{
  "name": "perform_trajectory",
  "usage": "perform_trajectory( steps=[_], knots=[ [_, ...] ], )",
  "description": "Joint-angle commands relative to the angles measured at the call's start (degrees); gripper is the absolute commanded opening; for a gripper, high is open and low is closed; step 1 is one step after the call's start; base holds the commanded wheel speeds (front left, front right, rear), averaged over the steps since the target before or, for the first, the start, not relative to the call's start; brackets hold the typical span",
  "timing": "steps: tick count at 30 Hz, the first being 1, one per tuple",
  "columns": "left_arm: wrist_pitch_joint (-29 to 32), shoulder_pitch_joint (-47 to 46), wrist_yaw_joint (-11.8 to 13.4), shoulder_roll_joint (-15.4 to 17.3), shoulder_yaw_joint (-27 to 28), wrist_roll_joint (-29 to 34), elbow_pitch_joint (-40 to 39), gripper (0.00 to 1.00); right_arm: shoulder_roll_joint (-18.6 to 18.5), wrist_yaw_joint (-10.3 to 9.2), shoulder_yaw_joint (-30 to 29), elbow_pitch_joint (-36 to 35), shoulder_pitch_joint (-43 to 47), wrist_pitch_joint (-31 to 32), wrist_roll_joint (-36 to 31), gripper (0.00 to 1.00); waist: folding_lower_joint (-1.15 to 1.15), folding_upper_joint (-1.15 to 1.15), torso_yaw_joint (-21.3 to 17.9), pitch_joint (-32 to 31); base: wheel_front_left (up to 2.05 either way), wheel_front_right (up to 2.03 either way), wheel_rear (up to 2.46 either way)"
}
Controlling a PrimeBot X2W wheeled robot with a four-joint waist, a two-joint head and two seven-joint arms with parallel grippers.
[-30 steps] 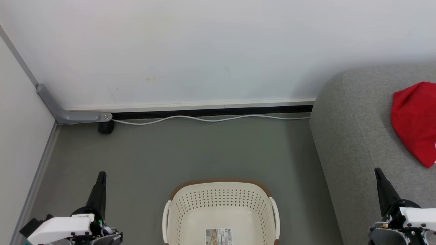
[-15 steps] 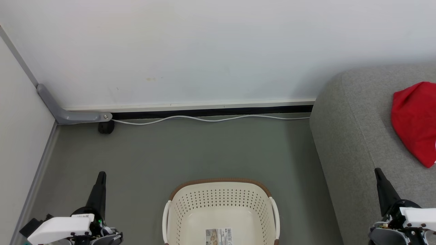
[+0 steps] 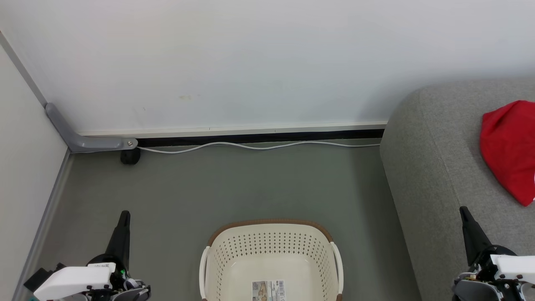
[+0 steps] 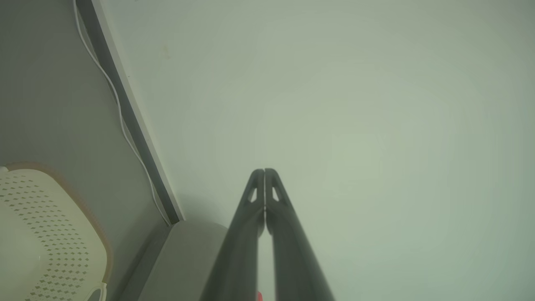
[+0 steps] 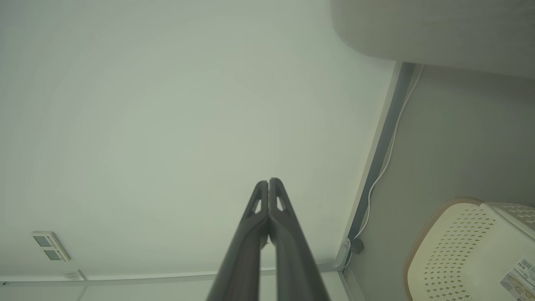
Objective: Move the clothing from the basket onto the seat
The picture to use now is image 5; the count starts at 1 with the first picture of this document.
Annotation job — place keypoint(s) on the black baseboard strip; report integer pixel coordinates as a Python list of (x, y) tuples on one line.
[(384, 142)]

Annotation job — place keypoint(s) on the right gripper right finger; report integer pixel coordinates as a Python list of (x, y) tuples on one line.
[(296, 267)]

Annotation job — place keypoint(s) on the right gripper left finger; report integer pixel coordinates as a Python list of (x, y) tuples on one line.
[(242, 267)]

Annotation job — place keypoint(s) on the grey metal partition bracket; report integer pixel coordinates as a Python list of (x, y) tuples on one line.
[(340, 257)]

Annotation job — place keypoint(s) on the grey fabric sofa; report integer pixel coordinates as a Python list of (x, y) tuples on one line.
[(439, 29)]

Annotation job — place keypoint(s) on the white wall socket plate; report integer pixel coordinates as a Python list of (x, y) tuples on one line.
[(51, 246)]

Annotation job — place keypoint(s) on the black caster wheel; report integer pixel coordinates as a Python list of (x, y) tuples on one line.
[(357, 246)]

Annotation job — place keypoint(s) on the cream perforated laundry basket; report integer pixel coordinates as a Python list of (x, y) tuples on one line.
[(459, 251)]

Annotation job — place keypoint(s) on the white barcode label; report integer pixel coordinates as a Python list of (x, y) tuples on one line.
[(520, 280)]

